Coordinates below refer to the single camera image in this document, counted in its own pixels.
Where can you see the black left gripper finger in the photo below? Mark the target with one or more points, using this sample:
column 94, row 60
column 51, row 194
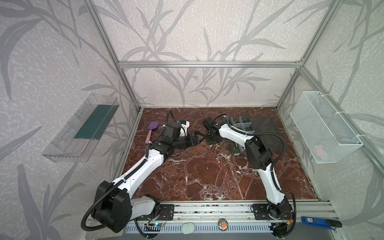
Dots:
column 200, row 136
column 195, row 143

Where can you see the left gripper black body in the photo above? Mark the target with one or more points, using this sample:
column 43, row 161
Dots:
column 193, row 139

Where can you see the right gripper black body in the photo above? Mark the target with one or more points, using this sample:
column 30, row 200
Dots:
column 212, row 132

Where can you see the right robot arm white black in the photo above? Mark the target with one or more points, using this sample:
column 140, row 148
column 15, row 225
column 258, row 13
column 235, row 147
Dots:
column 259, row 156

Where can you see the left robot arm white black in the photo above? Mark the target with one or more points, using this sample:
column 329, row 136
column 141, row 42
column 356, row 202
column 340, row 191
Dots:
column 114, row 205

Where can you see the purple pink spatula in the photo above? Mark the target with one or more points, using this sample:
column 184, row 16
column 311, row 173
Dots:
column 152, row 126

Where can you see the round red sticker button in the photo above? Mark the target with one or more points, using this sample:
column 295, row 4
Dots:
column 223, row 224

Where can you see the blue black handheld tool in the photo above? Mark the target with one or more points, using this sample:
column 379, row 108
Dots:
column 321, row 223

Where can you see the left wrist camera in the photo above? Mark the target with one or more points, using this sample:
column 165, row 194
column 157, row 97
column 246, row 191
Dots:
column 178, row 129

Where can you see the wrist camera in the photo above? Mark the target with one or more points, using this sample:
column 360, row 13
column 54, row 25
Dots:
column 178, row 129
column 209, row 123

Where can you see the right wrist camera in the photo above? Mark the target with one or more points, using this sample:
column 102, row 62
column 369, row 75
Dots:
column 209, row 123

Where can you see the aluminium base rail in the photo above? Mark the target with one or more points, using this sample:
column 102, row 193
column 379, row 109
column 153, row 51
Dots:
column 242, row 216

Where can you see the clear wall tray green mat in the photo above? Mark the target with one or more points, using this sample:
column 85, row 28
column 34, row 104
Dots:
column 77, row 140

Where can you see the white wire mesh basket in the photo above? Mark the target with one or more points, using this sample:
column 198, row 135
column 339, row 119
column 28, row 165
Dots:
column 325, row 131

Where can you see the aluminium frame post left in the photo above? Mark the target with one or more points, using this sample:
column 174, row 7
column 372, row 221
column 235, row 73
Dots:
column 99, row 26

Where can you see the aluminium frame post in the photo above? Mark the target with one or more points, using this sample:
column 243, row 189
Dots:
column 99, row 26
column 326, row 21

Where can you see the aluminium frame post right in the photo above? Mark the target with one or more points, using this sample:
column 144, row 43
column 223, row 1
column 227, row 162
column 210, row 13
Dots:
column 326, row 21

